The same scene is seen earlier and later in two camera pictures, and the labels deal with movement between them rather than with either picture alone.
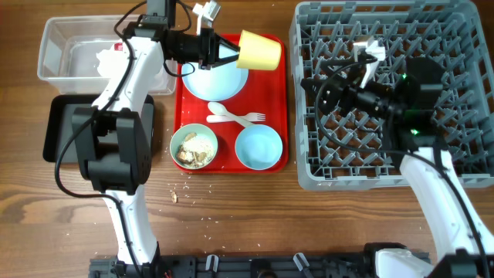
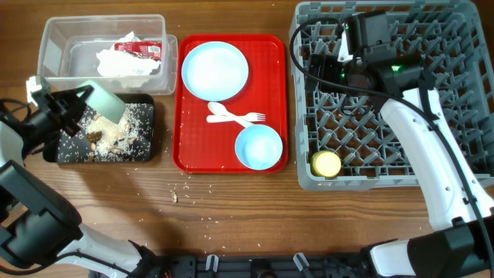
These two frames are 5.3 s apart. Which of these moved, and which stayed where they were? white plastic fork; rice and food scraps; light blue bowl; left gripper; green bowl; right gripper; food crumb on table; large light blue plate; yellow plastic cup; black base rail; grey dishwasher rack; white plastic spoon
Moved: green bowl; yellow plastic cup; rice and food scraps; left gripper; right gripper
Stayed: white plastic spoon; white plastic fork; large light blue plate; black base rail; grey dishwasher rack; light blue bowl; food crumb on table
